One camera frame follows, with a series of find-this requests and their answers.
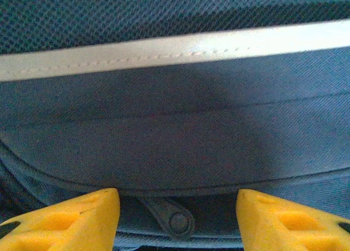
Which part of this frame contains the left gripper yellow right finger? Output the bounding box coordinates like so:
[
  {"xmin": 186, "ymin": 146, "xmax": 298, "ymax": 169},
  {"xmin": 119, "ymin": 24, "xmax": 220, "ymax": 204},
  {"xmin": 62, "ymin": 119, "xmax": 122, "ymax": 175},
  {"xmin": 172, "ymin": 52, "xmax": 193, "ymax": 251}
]
[{"xmin": 236, "ymin": 189, "xmax": 350, "ymax": 251}]

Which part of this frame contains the navy blue backpack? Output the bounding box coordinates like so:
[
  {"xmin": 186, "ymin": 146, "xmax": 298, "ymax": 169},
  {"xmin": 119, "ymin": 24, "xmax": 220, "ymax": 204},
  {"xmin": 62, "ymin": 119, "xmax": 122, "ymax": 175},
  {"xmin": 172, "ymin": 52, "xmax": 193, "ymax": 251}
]
[{"xmin": 0, "ymin": 0, "xmax": 350, "ymax": 251}]

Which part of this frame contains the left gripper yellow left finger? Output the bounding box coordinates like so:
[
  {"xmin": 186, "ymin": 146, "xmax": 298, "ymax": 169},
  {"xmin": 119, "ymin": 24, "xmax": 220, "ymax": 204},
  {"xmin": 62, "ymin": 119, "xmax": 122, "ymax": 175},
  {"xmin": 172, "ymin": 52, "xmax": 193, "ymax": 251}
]
[{"xmin": 0, "ymin": 187, "xmax": 121, "ymax": 251}]

